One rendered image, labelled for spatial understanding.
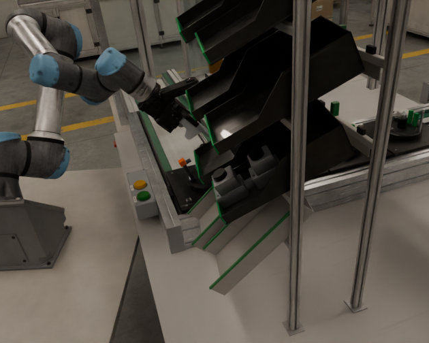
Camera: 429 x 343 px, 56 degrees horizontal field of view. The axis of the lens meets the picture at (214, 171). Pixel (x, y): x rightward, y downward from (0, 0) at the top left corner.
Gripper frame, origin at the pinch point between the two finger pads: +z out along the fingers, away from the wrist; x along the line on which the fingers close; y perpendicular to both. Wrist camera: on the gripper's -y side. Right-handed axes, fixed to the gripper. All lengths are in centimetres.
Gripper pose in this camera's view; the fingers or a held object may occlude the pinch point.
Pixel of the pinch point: (203, 126)
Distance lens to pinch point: 121.9
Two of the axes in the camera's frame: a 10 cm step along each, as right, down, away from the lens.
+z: 6.9, 4.9, 5.4
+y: -6.6, 7.3, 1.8
